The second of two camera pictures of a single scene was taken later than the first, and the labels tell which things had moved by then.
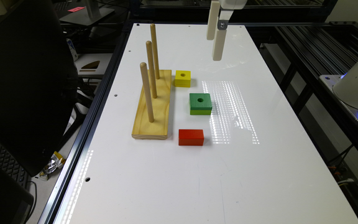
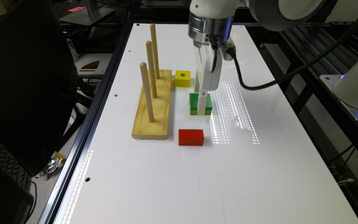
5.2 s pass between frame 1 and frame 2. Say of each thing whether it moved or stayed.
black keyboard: stayed
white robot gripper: moved
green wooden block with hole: stayed
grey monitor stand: stayed
